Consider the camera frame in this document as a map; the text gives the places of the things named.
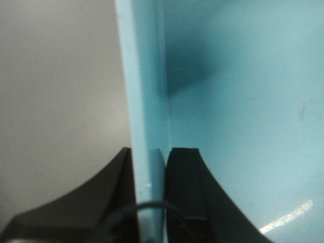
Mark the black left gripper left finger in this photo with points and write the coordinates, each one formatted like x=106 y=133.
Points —
x=76 y=215

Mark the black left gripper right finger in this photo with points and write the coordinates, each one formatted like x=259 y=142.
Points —
x=208 y=212

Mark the light blue plastic box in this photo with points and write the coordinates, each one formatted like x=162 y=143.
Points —
x=241 y=81

